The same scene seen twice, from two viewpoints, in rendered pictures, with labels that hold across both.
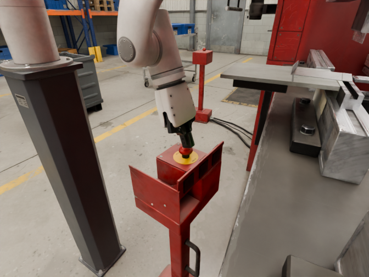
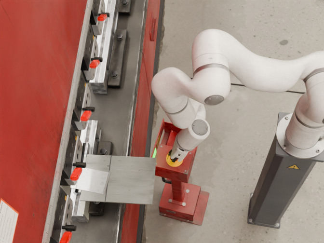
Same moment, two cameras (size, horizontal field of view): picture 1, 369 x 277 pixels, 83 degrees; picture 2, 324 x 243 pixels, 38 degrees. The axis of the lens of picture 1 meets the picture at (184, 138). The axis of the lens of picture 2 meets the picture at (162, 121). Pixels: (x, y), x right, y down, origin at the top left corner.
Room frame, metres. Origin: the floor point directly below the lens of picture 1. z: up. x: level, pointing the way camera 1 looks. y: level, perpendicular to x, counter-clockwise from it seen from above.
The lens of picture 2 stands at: (1.22, -0.22, 2.63)
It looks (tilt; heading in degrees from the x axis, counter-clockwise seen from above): 63 degrees down; 166
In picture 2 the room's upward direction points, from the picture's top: 7 degrees counter-clockwise
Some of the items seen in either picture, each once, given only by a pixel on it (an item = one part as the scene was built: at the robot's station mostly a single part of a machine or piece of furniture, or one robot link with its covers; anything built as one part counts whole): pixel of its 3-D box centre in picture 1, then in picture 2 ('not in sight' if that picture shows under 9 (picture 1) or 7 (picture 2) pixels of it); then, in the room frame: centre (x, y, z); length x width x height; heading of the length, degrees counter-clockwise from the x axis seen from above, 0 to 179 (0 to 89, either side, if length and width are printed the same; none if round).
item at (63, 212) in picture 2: not in sight; (50, 217); (0.72, -0.48, 1.26); 0.15 x 0.09 x 0.17; 155
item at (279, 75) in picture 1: (277, 73); (118, 179); (0.58, -0.25, 1.00); 0.26 x 0.18 x 0.01; 65
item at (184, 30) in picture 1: (178, 29); not in sight; (4.21, 0.11, 0.92); 0.50 x 0.36 x 0.18; 59
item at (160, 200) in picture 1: (178, 175); (175, 151); (0.45, 0.02, 0.75); 0.20 x 0.16 x 0.18; 144
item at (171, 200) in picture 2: not in sight; (179, 195); (0.45, 0.02, 0.13); 0.10 x 0.10 x 0.01; 54
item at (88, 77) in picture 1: (58, 87); not in sight; (2.58, 1.57, 0.36); 0.80 x 0.60 x 0.72; 149
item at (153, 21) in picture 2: not in sight; (153, 26); (-0.35, 0.19, 0.59); 0.15 x 0.02 x 0.07; 155
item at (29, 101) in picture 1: (80, 186); (279, 180); (0.67, 0.45, 0.50); 0.18 x 0.18 x 1.00; 59
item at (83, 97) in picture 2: not in sight; (71, 101); (0.36, -0.31, 1.26); 0.15 x 0.09 x 0.17; 155
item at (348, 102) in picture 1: (343, 88); (81, 168); (0.48, -0.37, 0.99); 0.20 x 0.03 x 0.03; 155
